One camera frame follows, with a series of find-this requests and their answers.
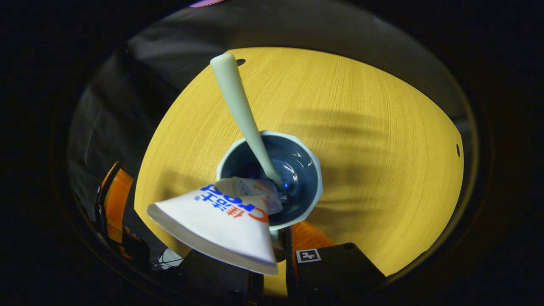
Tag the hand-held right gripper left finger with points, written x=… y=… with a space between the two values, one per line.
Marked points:
x=216 y=276

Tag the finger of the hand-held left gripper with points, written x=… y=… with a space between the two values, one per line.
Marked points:
x=117 y=204

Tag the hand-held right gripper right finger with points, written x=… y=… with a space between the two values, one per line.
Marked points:
x=340 y=272

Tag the white toothpaste tube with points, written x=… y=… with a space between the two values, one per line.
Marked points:
x=221 y=238

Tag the pale green toothbrush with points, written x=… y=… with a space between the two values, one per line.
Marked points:
x=238 y=97

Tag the black backdrop cloth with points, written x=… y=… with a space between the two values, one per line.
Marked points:
x=170 y=55

